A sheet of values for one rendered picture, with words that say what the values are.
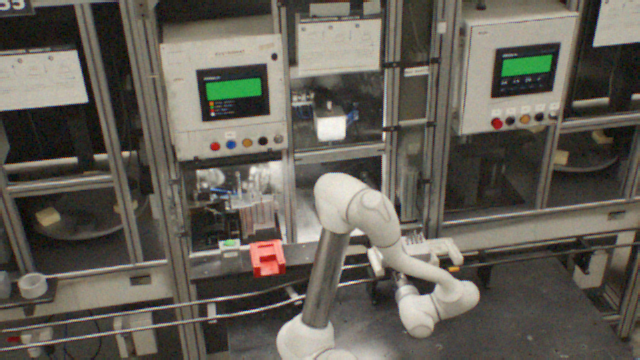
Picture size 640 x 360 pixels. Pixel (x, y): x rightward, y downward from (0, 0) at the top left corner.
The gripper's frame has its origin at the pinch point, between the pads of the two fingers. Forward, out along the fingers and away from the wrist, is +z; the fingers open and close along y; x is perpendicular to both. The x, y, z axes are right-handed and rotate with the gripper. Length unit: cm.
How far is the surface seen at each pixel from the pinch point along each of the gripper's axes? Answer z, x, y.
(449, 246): 6.4, -26.9, -2.6
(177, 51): 19, 74, 89
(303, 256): 8.8, 34.8, 0.0
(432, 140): 20, -20, 42
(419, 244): 4.5, -13.0, 2.2
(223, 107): 16, 61, 67
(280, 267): -0.5, 45.4, 3.6
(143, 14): 20, 84, 102
